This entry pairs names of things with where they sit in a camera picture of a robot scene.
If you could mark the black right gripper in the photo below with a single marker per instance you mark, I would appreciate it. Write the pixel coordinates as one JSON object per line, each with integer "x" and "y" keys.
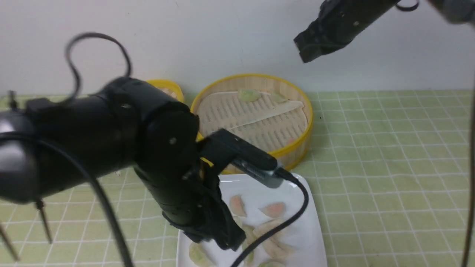
{"x": 337, "y": 24}

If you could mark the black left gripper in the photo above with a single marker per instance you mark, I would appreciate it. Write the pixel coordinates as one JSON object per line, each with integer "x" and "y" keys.
{"x": 194, "y": 205}

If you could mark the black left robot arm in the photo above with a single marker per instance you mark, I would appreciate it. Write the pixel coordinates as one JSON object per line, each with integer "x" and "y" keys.
{"x": 130, "y": 123}

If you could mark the pink dumpling on plate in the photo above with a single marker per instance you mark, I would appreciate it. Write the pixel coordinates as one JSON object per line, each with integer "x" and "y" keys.
{"x": 274, "y": 210}
{"x": 237, "y": 206}

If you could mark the green dumpling plate front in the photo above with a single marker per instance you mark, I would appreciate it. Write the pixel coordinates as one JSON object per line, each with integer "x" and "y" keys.
{"x": 198, "y": 255}

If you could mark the slim green dumpling on plate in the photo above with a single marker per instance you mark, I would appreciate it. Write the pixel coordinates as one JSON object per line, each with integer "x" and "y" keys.
{"x": 250, "y": 236}

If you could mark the narrow green dumpling on plate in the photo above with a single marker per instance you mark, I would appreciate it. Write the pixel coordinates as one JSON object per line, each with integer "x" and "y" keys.
{"x": 249, "y": 260}

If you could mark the cream dumpling on plate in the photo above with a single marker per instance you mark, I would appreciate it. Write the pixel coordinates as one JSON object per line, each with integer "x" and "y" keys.
{"x": 277, "y": 250}

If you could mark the dumpling at plate bottom edge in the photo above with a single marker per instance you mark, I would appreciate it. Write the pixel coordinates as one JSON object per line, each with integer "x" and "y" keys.
{"x": 271, "y": 263}

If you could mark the pale dumpling in steamer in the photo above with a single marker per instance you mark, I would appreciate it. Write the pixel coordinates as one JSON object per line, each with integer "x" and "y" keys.
{"x": 278, "y": 98}

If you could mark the yellow rimmed bamboo steamer lid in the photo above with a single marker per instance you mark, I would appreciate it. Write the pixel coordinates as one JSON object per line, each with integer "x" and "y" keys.
{"x": 169, "y": 87}

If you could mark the white steamer liner paper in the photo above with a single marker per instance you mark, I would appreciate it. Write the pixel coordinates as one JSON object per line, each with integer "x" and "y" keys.
{"x": 265, "y": 124}

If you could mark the yellow rimmed bamboo steamer basket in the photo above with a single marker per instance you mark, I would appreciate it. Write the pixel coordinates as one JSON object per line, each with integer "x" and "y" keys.
{"x": 290, "y": 155}

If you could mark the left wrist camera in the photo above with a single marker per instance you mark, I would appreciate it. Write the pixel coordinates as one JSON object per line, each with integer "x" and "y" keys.
{"x": 222, "y": 148}

